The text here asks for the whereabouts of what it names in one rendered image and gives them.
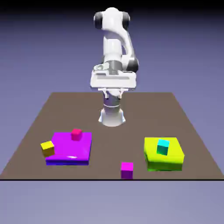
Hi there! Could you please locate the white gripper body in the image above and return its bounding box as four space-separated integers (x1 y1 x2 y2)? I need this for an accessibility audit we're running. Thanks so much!
90 69 137 92

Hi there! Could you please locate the small yellow cube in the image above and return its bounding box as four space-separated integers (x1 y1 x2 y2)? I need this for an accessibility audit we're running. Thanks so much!
40 140 56 157

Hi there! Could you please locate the small cyan cube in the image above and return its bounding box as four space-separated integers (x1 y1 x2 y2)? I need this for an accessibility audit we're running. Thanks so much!
156 139 170 156

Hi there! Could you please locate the large yellow-green box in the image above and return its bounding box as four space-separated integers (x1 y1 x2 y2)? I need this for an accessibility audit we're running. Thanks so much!
143 137 185 172

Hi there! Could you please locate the small magenta cube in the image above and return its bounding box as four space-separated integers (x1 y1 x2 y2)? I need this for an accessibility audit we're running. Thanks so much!
120 162 134 180

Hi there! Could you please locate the small pink-red cube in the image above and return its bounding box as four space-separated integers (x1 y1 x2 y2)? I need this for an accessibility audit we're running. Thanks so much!
71 129 83 141

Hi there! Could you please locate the large purple box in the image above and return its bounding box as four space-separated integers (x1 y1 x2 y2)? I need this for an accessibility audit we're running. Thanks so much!
45 132 93 166

